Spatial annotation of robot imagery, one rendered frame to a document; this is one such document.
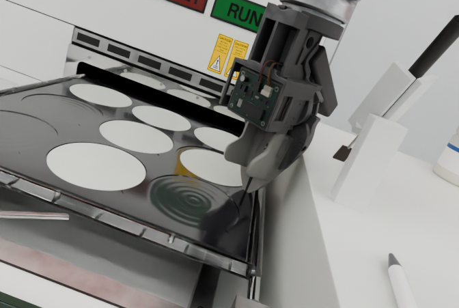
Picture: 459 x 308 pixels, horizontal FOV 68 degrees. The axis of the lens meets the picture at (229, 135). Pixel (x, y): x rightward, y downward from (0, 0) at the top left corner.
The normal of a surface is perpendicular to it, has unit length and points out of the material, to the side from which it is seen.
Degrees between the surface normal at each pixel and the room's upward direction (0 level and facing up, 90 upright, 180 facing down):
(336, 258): 0
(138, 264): 0
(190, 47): 90
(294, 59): 90
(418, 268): 0
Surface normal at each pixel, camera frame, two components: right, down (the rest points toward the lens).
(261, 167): 0.66, 0.49
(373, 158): -0.12, 0.28
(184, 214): 0.33, -0.89
